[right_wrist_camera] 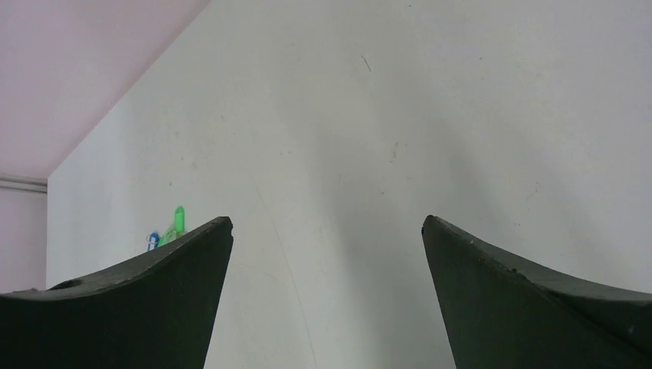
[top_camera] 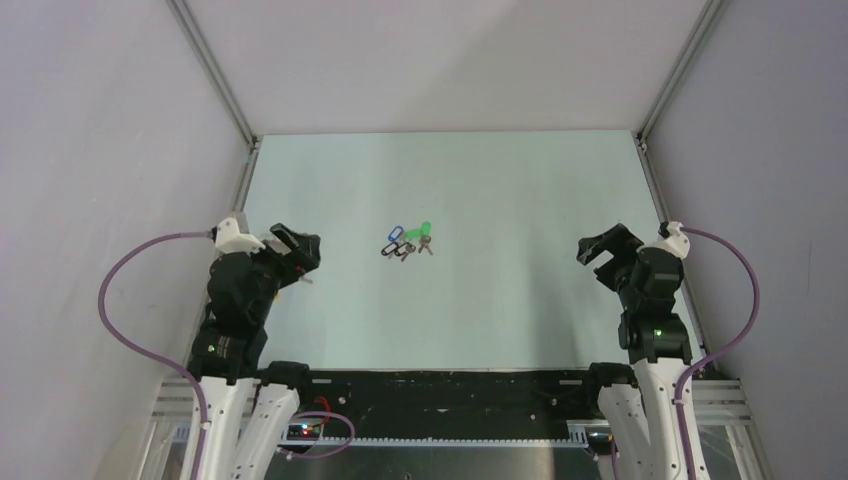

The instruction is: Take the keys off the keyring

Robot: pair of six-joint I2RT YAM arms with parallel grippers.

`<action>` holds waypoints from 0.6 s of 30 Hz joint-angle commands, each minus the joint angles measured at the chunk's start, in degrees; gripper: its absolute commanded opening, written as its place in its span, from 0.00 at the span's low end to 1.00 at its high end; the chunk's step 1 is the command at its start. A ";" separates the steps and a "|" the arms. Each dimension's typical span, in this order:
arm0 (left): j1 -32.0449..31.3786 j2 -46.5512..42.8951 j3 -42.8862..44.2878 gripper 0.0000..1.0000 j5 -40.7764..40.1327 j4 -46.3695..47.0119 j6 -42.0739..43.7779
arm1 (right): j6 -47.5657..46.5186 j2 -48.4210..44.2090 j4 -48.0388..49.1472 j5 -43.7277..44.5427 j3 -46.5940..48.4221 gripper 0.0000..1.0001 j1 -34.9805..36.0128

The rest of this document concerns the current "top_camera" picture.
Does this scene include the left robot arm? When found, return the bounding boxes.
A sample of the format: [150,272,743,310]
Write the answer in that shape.
[183,216,321,479]

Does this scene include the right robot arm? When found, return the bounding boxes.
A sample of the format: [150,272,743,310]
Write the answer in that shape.
[576,222,710,479]

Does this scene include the brass keys on table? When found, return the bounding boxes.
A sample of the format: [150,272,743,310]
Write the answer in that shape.
[418,235,434,256]

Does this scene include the blue key tag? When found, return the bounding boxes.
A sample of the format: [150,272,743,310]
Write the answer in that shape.
[388,225,405,243]

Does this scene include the green key tag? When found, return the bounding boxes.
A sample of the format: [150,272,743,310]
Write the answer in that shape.
[404,221,432,241]

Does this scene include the left controller board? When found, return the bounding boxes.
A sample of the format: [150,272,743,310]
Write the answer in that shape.
[284,423,323,442]

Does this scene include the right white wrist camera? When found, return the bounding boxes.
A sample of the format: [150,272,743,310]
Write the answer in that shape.
[654,221,691,260]

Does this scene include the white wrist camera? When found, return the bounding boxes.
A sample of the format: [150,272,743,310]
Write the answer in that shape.
[654,221,691,260]
[211,212,266,254]

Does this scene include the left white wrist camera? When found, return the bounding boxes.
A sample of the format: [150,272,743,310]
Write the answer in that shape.
[211,212,266,254]

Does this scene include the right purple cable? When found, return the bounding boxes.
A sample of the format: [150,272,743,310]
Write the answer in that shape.
[673,227,761,480]

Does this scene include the purple cable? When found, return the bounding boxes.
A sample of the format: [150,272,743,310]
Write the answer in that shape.
[97,231,217,480]
[673,227,761,480]

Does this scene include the left aluminium frame post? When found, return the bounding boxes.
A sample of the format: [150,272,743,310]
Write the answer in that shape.
[165,0,258,152]

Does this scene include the aluminium frame post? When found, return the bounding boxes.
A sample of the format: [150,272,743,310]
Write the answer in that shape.
[635,0,729,152]
[165,0,258,152]

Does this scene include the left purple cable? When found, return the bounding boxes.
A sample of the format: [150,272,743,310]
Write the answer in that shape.
[97,231,217,480]

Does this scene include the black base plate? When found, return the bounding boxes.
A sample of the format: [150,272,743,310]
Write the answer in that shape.
[260,363,637,442]

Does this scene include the slotted cable duct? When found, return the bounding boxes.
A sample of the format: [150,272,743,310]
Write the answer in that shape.
[172,423,591,449]

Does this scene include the right aluminium frame post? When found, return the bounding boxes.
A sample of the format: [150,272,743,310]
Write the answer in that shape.
[635,0,729,152]

